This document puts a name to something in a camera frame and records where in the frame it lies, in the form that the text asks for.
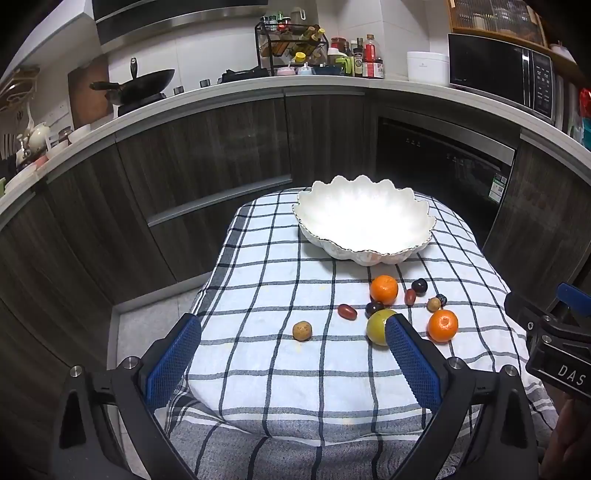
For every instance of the dark blueberry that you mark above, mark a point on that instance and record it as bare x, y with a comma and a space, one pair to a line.
443, 300

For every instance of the white checked tablecloth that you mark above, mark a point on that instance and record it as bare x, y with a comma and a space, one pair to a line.
254, 403

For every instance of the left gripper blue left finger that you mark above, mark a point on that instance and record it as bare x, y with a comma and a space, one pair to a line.
167, 358

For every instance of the black spice rack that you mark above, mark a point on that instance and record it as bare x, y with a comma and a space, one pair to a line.
276, 44

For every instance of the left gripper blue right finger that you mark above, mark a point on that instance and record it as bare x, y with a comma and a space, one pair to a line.
419, 360

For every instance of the person right hand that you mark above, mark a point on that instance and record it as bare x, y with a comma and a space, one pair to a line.
568, 452

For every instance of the built-in black dishwasher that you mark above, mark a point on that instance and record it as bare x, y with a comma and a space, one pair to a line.
444, 160

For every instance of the yellow cap bottle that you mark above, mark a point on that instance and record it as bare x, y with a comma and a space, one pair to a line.
298, 60

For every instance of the black wok pan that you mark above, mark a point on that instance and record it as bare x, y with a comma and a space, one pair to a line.
137, 88

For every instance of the black microwave oven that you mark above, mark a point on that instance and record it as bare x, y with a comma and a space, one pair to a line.
518, 75

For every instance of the wooden cutting board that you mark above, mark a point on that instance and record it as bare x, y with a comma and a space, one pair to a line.
86, 105

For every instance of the white teapot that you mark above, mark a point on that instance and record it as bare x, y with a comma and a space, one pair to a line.
37, 139

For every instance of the dark plum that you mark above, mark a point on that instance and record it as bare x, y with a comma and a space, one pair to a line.
420, 286
373, 307

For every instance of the red grape tomato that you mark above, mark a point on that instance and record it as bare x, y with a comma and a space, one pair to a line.
410, 297
347, 312

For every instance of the red sauce bottle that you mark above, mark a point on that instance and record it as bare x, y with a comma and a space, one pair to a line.
373, 65

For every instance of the white rice cooker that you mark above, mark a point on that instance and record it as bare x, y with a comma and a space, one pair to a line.
428, 67

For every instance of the brown longan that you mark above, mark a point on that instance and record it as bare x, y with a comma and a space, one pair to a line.
302, 331
434, 304

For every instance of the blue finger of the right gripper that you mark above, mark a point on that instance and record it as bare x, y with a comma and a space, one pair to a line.
574, 298

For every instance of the green energy label sticker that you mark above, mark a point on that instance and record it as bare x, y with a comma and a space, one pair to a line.
497, 188

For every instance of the orange mandarin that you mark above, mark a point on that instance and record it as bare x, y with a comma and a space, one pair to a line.
384, 289
443, 326

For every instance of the dark soy sauce bottle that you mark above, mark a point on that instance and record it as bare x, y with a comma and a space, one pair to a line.
358, 57

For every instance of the green apple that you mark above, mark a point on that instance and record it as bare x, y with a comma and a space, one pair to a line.
376, 327

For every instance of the white scalloped ceramic bowl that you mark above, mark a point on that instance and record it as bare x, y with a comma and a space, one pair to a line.
364, 221

